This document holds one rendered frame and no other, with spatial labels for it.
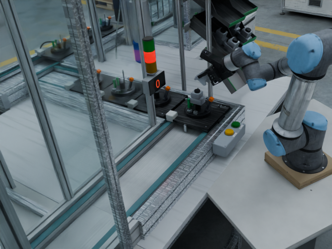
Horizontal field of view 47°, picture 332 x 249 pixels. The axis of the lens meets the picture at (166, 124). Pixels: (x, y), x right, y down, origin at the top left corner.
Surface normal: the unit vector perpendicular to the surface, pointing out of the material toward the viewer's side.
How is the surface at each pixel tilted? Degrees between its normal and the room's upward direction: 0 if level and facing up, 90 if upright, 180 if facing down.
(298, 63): 83
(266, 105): 0
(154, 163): 0
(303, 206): 0
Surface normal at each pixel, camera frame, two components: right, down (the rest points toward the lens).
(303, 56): -0.90, 0.20
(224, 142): -0.09, -0.82
